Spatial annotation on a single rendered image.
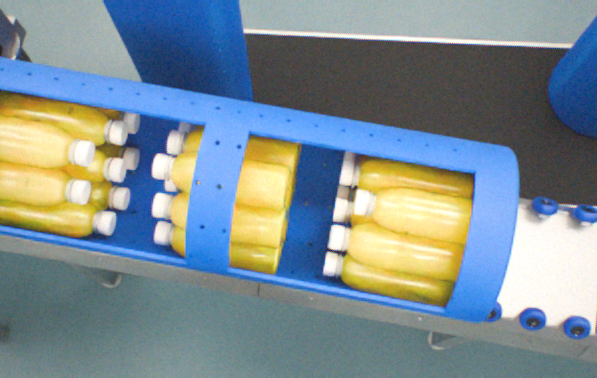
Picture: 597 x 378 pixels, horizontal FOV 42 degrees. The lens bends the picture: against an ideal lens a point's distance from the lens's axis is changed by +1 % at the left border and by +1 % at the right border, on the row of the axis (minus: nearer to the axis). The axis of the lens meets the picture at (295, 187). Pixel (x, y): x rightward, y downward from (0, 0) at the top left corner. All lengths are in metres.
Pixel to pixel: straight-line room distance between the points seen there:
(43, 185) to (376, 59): 1.35
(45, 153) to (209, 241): 0.29
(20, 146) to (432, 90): 1.42
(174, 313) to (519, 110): 1.18
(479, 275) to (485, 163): 0.17
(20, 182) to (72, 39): 1.42
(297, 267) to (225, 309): 1.02
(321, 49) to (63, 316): 1.11
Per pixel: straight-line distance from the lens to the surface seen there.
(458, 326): 1.47
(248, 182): 1.16
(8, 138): 1.26
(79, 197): 1.27
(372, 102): 2.33
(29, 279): 2.47
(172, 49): 1.69
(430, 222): 1.17
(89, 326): 2.40
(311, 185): 1.39
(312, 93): 2.33
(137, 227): 1.39
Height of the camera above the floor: 2.31
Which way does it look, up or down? 75 degrees down
